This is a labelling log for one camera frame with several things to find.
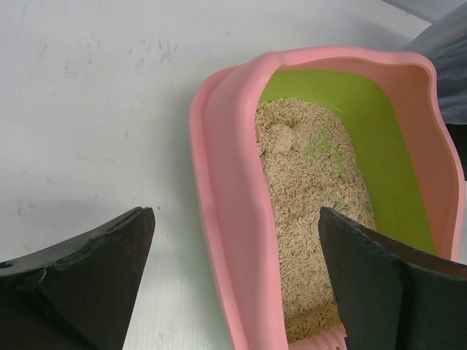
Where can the black bin with blue liner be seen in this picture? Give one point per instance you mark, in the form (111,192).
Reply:
(444,44)

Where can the pink cat litter box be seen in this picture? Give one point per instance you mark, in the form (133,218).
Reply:
(407,155)

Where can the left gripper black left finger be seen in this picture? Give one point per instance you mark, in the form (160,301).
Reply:
(79,293)

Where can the beige pellet cat litter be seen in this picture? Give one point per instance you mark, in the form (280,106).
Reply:
(309,163)

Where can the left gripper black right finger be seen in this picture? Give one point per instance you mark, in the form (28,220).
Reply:
(391,295)

